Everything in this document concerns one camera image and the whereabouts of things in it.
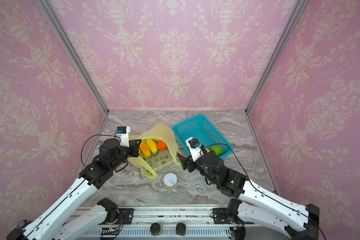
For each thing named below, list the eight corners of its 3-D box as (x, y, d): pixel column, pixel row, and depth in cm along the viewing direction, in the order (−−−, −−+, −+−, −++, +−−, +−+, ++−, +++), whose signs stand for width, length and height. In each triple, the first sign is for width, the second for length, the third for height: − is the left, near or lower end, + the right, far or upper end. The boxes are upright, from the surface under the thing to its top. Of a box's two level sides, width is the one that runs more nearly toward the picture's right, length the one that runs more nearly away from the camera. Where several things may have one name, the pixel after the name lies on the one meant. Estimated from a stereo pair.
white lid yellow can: (163, 189, 84) (162, 186, 80) (164, 176, 89) (163, 172, 85) (176, 189, 84) (176, 186, 80) (177, 176, 89) (177, 172, 85)
